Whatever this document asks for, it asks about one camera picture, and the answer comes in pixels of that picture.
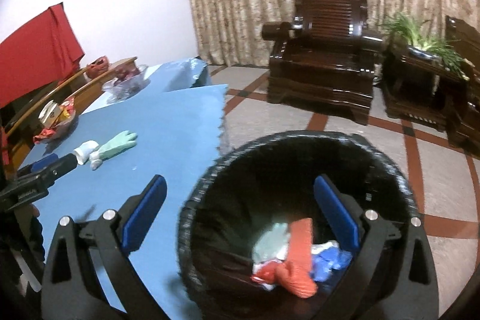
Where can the blue felt table cover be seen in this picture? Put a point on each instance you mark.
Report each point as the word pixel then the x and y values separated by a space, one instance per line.
pixel 168 132

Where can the dark wooden armchair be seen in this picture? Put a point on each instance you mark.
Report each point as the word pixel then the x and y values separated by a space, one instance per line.
pixel 326 72
pixel 465 117

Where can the light blue table cover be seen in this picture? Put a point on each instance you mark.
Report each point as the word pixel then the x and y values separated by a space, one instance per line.
pixel 165 76

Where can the small white crumpled paper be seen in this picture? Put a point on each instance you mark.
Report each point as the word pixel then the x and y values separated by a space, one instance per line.
pixel 96 163

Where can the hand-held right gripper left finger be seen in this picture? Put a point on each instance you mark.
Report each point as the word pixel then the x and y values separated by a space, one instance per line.
pixel 144 211

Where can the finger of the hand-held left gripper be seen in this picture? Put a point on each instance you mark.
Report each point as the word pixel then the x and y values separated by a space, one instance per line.
pixel 43 162
pixel 65 163

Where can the curved wooden chair back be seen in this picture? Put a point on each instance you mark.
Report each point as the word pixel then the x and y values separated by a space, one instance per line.
pixel 93 80
pixel 45 98

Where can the small red basket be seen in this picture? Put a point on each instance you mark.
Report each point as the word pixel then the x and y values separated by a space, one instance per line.
pixel 97 67

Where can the green rubber glove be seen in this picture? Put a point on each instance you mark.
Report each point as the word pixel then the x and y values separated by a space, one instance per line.
pixel 116 145

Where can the red cloth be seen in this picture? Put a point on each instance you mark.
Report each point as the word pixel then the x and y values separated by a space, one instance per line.
pixel 33 54

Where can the black lined trash bin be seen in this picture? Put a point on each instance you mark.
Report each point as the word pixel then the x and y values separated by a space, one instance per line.
pixel 262 185

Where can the plate of wrapped candy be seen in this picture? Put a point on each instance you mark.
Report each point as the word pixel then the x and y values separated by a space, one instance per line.
pixel 56 117

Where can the dark wooden side table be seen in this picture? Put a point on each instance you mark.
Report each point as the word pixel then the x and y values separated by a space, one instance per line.
pixel 412 95

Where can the potted green plant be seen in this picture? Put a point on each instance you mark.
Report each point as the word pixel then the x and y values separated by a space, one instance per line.
pixel 431 46

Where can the pale green crumpled glove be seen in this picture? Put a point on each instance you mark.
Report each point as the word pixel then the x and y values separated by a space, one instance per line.
pixel 270 241

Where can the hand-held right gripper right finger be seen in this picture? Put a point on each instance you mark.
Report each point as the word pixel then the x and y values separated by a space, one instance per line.
pixel 337 211

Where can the orange rubber glove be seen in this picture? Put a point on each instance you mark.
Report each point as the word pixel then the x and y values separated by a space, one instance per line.
pixel 300 260

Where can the glass bowl of fruit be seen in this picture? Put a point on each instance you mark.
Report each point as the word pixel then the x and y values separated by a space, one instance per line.
pixel 125 80

